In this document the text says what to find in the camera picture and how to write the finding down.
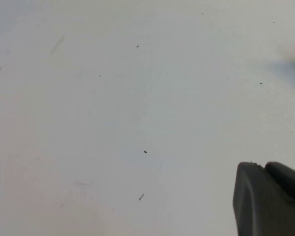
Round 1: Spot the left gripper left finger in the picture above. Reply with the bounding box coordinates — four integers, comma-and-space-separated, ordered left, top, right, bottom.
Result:
232, 161, 295, 236

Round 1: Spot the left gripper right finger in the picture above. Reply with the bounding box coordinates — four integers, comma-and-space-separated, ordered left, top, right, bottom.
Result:
264, 161, 295, 211

